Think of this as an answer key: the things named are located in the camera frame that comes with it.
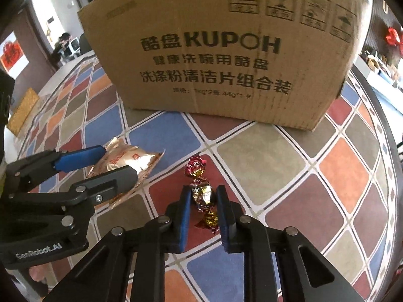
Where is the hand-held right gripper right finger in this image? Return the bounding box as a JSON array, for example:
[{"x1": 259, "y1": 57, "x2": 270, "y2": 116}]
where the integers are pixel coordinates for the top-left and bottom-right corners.
[{"x1": 216, "y1": 185, "x2": 356, "y2": 302}]

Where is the foil candy string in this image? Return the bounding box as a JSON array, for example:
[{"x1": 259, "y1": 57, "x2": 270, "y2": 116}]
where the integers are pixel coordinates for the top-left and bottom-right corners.
[{"x1": 184, "y1": 156, "x2": 220, "y2": 235}]

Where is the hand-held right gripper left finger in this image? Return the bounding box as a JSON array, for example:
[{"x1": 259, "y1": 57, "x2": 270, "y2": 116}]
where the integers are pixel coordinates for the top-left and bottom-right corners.
[{"x1": 42, "y1": 185, "x2": 192, "y2": 302}]

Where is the red paper wall decoration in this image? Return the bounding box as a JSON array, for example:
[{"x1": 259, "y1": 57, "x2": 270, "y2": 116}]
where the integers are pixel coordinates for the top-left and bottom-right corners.
[{"x1": 0, "y1": 41, "x2": 20, "y2": 67}]

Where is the cluttered side table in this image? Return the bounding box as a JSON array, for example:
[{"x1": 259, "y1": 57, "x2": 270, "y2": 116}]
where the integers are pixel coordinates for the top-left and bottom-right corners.
[{"x1": 359, "y1": 49, "x2": 403, "y2": 85}]

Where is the gold snack packet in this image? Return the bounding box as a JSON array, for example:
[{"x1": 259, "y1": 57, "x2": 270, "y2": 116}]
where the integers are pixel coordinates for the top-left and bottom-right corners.
[{"x1": 86, "y1": 137, "x2": 166, "y2": 210}]

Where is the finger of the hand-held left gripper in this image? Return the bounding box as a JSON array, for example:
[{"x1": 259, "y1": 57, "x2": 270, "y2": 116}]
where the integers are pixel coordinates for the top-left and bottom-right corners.
[
  {"x1": 61, "y1": 165, "x2": 139, "y2": 210},
  {"x1": 6, "y1": 145, "x2": 107, "y2": 193}
]

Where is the yellow cork mat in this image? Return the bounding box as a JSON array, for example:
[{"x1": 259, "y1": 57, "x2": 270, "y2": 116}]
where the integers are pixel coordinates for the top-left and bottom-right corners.
[{"x1": 7, "y1": 88, "x2": 40, "y2": 136}]

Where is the grey chair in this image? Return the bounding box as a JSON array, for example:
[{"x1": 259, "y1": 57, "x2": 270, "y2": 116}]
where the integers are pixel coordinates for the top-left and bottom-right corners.
[{"x1": 79, "y1": 33, "x2": 95, "y2": 53}]

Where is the brown cardboard box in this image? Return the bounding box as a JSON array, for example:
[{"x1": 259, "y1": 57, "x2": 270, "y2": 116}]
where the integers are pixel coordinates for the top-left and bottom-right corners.
[{"x1": 77, "y1": 0, "x2": 369, "y2": 133}]

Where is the red ribbon bow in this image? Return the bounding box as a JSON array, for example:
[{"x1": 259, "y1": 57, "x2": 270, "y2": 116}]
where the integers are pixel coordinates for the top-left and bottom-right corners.
[{"x1": 386, "y1": 28, "x2": 403, "y2": 48}]

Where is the colourful checked tablecloth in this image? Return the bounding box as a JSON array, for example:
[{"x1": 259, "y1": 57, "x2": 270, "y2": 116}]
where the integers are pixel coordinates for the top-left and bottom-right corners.
[{"x1": 0, "y1": 53, "x2": 403, "y2": 302}]

